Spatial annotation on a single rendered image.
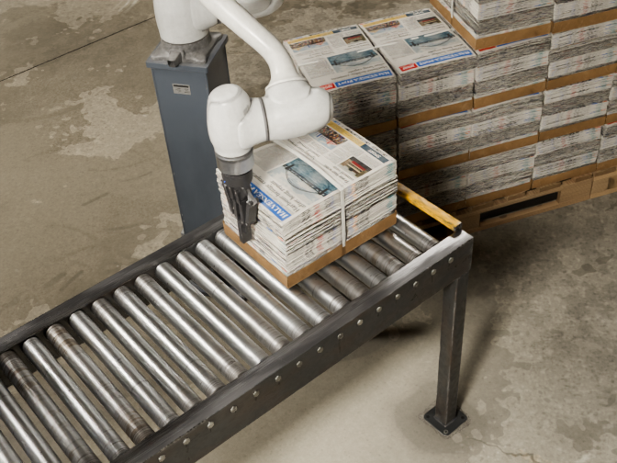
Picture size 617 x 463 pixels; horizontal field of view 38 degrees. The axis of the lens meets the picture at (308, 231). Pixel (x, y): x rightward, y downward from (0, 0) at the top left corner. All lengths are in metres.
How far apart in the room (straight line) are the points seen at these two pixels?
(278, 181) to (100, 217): 1.74
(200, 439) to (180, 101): 1.23
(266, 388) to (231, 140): 0.58
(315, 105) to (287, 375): 0.64
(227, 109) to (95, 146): 2.35
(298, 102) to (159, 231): 1.80
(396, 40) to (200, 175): 0.83
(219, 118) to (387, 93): 1.12
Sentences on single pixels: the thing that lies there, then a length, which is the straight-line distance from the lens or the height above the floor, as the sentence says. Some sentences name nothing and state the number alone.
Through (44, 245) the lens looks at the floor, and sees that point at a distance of 3.80.
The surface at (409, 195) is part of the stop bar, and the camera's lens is 2.50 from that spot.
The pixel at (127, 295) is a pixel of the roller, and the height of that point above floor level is 0.80.
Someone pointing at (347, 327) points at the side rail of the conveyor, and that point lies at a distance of 2.18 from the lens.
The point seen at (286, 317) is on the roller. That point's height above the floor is 0.80.
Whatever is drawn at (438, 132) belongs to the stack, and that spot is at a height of 0.54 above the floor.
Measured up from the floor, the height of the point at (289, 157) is 1.03.
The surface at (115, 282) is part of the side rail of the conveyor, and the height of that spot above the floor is 0.80.
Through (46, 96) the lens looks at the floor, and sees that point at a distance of 4.73.
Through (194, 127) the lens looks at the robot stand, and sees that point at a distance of 2.93.
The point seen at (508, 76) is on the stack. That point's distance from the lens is 3.23.
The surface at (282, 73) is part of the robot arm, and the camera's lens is 2.05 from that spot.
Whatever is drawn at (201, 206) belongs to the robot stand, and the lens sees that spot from 3.14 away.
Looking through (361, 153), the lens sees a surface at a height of 1.03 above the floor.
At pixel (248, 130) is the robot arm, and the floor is 1.26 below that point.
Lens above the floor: 2.41
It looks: 42 degrees down
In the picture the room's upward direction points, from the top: 4 degrees counter-clockwise
